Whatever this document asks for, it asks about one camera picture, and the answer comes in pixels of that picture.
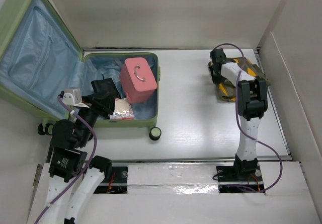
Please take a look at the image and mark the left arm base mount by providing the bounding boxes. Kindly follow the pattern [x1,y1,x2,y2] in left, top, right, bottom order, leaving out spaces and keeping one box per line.
[94,166,128,194]

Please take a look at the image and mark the pink box with handle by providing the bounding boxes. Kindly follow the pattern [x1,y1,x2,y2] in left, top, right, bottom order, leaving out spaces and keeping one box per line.
[119,57,157,104]

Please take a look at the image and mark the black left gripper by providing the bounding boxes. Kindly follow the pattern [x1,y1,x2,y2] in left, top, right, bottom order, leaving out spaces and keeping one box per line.
[76,88,116,145]

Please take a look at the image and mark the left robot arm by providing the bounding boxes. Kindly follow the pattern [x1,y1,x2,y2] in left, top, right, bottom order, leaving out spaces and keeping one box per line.
[35,89,115,223]

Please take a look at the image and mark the green hard-shell suitcase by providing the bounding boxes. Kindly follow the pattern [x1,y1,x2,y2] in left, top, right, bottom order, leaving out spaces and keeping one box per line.
[1,0,160,135]

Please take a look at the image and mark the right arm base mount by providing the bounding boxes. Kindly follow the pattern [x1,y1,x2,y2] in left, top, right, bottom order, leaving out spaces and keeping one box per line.
[212,166,265,193]

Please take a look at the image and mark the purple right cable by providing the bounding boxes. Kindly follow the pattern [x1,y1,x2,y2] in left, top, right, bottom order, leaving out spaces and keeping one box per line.
[213,42,283,192]

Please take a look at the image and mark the black pouch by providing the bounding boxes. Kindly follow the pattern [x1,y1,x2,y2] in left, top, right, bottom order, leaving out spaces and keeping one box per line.
[91,78,121,99]

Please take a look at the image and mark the clear packet with red label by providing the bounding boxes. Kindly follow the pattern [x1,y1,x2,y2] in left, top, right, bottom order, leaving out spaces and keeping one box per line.
[110,98,134,120]

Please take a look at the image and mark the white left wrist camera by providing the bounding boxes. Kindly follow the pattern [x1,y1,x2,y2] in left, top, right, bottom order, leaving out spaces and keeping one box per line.
[62,88,82,106]

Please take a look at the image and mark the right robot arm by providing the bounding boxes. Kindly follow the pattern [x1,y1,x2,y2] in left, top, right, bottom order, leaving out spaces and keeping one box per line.
[208,48,268,181]

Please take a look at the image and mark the camouflage clothing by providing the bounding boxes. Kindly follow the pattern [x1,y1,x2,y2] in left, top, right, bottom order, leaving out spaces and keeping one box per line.
[208,59,271,102]

